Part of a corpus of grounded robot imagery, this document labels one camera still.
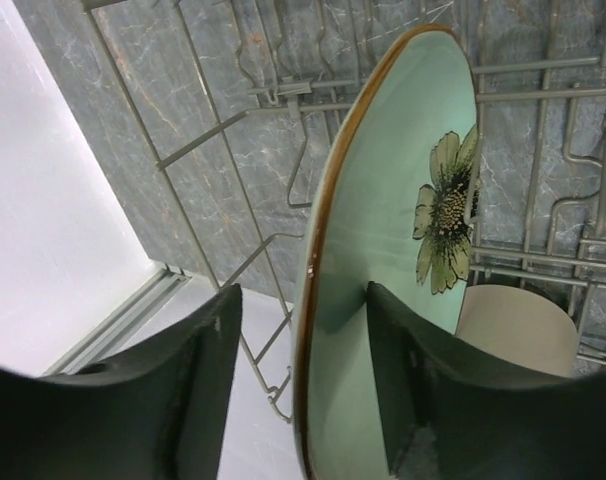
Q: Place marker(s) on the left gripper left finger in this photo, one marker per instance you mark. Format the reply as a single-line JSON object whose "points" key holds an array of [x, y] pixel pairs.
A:
{"points": [[156, 410]]}

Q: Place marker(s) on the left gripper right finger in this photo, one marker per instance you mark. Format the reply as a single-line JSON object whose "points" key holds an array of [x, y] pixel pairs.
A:
{"points": [[491, 419]]}

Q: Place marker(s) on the beige cup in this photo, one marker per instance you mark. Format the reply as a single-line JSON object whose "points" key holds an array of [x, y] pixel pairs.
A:
{"points": [[520, 327]]}

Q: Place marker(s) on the aluminium frame rail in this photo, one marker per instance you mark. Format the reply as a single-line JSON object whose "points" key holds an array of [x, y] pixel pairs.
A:
{"points": [[120, 325]]}

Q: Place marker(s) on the grey wire dish rack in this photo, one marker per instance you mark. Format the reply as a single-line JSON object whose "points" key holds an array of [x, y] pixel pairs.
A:
{"points": [[213, 120]]}

